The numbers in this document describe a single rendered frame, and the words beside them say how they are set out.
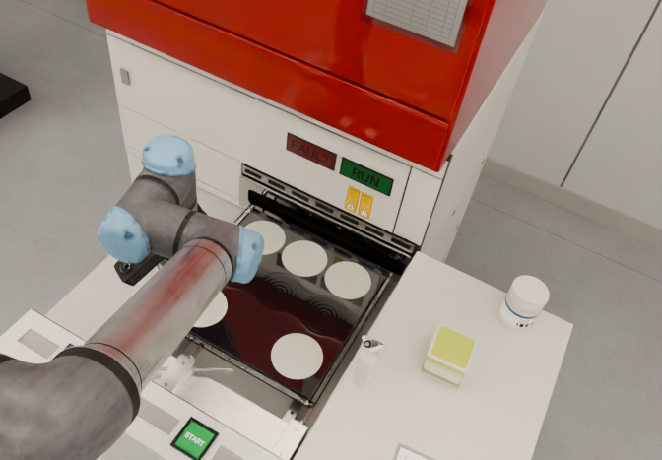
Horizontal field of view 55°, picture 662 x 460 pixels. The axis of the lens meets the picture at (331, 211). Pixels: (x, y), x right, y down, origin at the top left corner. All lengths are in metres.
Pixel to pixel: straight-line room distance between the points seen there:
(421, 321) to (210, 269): 0.57
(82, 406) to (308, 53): 0.74
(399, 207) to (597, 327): 1.54
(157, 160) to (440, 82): 0.46
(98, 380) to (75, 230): 2.11
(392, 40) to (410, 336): 0.55
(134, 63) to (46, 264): 1.26
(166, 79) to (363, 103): 0.52
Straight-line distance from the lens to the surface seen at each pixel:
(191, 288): 0.75
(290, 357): 1.25
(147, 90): 1.55
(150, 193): 0.92
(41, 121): 3.23
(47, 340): 1.25
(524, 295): 1.24
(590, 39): 2.66
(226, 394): 1.23
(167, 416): 1.14
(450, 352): 1.15
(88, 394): 0.60
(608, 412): 2.52
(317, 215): 1.42
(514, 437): 1.19
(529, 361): 1.28
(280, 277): 1.35
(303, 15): 1.11
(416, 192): 1.26
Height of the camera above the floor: 1.98
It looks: 47 degrees down
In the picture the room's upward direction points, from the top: 9 degrees clockwise
